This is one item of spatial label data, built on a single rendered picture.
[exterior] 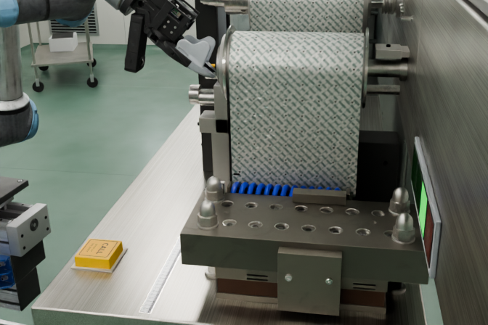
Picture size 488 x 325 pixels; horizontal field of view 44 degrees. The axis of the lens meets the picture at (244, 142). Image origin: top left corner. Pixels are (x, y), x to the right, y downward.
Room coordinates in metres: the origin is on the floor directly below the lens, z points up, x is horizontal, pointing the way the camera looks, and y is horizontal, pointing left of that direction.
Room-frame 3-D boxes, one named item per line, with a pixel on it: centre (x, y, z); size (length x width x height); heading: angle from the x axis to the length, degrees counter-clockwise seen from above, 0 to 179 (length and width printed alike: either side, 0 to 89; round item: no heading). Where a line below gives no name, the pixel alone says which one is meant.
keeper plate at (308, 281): (0.81, -0.10, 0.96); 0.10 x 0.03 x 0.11; 80
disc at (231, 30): (1.11, 0.02, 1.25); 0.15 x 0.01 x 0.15; 170
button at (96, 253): (0.99, 0.28, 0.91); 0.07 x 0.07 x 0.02; 80
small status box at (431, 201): (0.67, -0.22, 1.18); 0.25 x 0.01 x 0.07; 170
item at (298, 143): (1.03, -0.09, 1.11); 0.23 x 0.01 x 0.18; 80
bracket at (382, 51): (1.06, -0.27, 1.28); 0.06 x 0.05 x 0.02; 80
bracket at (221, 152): (1.15, 0.06, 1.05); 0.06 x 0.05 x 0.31; 80
